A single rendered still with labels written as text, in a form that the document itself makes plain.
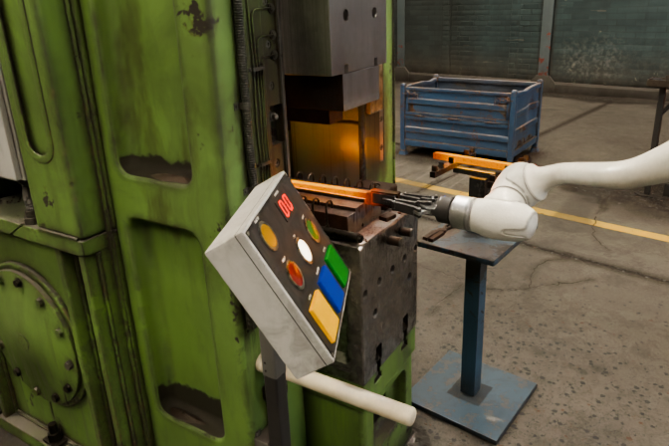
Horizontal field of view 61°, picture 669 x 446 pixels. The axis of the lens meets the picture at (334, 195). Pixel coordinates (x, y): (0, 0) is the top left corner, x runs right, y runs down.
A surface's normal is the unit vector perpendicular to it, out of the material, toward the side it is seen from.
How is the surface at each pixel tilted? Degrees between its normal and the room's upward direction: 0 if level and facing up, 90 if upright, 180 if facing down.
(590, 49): 91
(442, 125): 90
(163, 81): 89
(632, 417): 0
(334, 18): 90
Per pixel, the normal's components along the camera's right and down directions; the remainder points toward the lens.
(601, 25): -0.67, 0.25
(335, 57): 0.85, 0.15
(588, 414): -0.04, -0.94
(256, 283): -0.11, 0.33
